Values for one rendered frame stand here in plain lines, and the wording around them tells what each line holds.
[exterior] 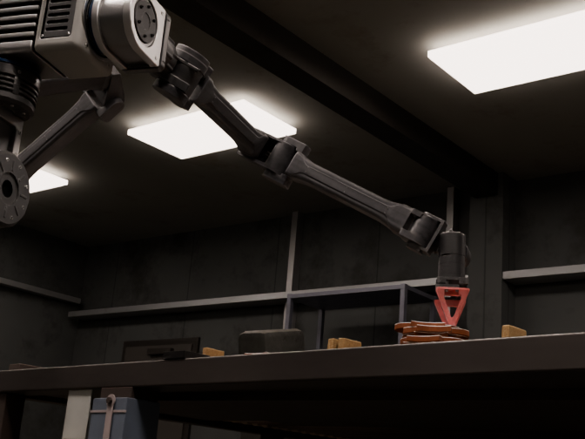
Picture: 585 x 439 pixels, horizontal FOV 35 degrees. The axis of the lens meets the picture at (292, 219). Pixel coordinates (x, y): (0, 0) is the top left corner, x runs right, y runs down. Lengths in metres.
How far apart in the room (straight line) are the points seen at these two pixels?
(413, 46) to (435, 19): 0.36
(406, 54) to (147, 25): 4.29
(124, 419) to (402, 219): 0.78
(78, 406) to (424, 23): 3.76
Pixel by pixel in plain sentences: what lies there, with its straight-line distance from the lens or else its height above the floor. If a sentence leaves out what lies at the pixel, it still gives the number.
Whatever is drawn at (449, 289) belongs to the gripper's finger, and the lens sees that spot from 1.96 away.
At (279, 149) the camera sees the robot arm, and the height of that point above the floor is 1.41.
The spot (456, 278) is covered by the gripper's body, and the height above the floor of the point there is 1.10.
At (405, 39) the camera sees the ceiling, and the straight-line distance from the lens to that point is 5.81.
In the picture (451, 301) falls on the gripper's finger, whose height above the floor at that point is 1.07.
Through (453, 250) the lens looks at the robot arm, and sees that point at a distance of 2.01.
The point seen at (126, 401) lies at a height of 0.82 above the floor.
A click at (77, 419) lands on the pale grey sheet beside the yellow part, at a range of 2.42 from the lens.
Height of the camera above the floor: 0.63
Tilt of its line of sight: 17 degrees up
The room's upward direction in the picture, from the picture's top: 5 degrees clockwise
